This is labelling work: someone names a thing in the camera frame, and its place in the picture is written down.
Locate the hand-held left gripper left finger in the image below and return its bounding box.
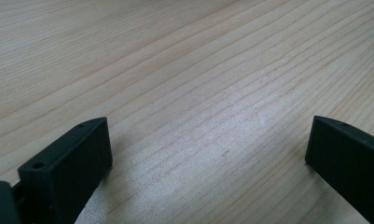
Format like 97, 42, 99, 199
18, 117, 114, 224

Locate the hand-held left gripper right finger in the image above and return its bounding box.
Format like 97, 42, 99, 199
304, 115, 374, 224

